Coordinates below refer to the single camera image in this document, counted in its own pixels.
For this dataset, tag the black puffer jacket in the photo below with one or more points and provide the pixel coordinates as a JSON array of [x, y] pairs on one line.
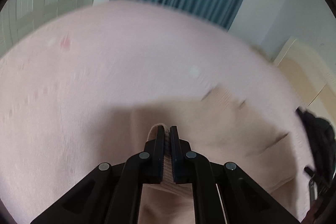
[[321, 137]]

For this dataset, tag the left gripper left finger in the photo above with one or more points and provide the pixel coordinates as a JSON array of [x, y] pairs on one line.
[[111, 193]]

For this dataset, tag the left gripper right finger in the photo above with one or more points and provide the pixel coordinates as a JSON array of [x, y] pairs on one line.
[[222, 193]]

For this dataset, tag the pink knit sweater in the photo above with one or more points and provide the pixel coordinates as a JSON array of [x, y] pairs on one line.
[[224, 129]]

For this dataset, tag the pink bed sheet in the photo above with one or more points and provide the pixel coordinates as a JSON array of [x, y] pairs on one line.
[[68, 90]]

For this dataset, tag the cream wooden headboard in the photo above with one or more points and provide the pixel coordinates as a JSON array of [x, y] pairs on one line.
[[309, 75]]

